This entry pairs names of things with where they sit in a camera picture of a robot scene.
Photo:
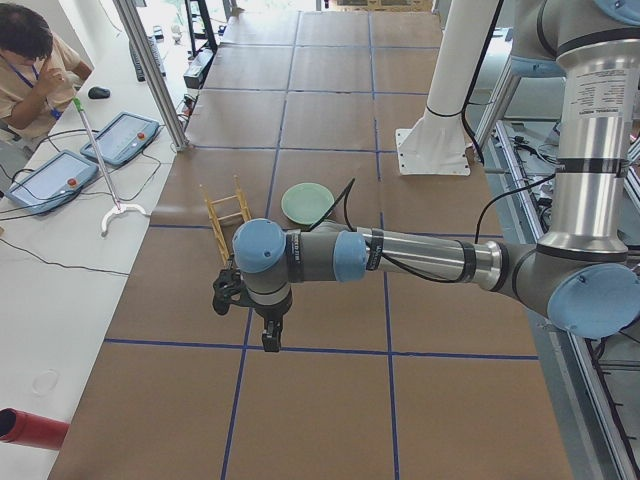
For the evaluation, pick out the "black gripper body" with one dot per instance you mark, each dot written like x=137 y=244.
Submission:
x=270 y=313

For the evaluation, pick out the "light green plate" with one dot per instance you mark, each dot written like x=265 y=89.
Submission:
x=305 y=203

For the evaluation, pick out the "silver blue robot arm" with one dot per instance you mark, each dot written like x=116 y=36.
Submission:
x=575 y=275

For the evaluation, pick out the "wooden dish rack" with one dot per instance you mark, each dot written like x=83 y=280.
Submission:
x=217 y=221

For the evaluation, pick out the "white reacher stick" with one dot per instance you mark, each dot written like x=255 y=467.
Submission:
x=120 y=207

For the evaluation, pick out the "far blue teach pendant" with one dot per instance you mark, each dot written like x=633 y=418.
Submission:
x=124 y=137

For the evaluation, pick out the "blue teach pendant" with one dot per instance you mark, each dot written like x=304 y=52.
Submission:
x=54 y=183
x=124 y=137

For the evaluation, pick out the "near blue teach pendant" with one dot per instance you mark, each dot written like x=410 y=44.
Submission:
x=54 y=183

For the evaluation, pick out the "red cylinder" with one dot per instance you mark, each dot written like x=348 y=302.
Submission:
x=27 y=429

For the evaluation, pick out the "black computer mouse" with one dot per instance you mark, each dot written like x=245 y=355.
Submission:
x=98 y=93

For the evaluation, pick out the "seated person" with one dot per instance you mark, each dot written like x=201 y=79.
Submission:
x=39 y=73

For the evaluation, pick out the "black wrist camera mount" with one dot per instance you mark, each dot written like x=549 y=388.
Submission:
x=229 y=289

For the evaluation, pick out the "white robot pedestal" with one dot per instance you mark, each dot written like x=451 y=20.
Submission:
x=436 y=144

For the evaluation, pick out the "aluminium frame post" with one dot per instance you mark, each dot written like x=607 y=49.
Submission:
x=136 y=33

